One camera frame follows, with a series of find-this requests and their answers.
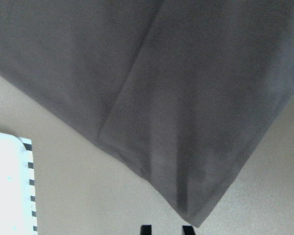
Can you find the brown t-shirt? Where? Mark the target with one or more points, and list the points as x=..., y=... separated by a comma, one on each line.
x=180, y=91

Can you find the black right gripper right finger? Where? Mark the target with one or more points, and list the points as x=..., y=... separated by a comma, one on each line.
x=188, y=230

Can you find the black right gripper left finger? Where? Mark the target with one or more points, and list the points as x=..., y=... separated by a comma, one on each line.
x=146, y=230

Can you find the white mast base plate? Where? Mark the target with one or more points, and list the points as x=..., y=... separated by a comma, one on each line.
x=17, y=187

